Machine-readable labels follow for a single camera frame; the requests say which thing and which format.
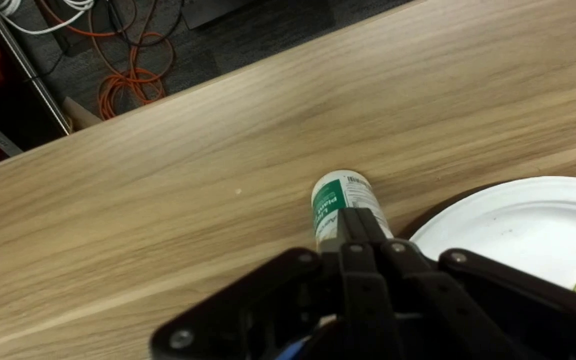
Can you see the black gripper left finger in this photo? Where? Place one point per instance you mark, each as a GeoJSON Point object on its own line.
{"type": "Point", "coordinates": [300, 305]}

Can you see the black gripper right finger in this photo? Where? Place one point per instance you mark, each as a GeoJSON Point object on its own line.
{"type": "Point", "coordinates": [476, 309]}

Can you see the white bottle green label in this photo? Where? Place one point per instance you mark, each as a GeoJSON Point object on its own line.
{"type": "Point", "coordinates": [335, 192]}

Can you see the white paper plate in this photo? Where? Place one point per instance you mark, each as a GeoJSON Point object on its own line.
{"type": "Point", "coordinates": [529, 224]}

